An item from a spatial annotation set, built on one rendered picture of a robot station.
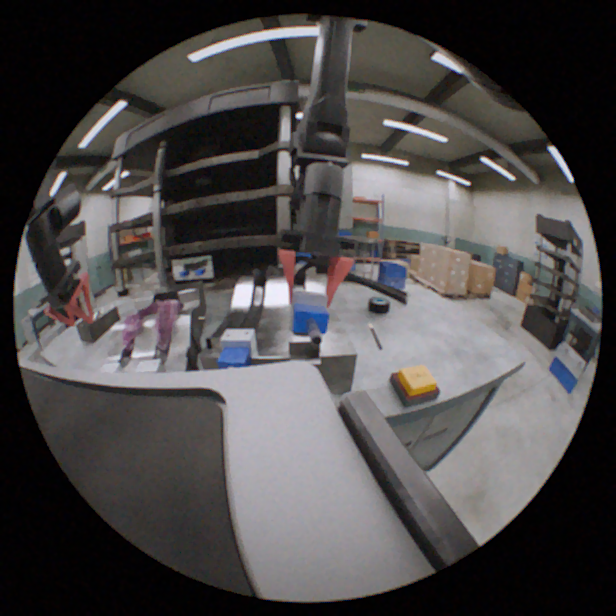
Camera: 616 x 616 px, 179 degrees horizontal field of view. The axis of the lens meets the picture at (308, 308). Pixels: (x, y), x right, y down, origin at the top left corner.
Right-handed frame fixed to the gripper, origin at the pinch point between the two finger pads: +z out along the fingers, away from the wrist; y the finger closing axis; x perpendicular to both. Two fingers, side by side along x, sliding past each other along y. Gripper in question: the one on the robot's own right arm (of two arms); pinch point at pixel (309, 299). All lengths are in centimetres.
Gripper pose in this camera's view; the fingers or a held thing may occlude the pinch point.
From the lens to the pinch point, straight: 29.7
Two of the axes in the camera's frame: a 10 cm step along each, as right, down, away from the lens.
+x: 0.9, 2.4, -9.7
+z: -1.2, 9.7, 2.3
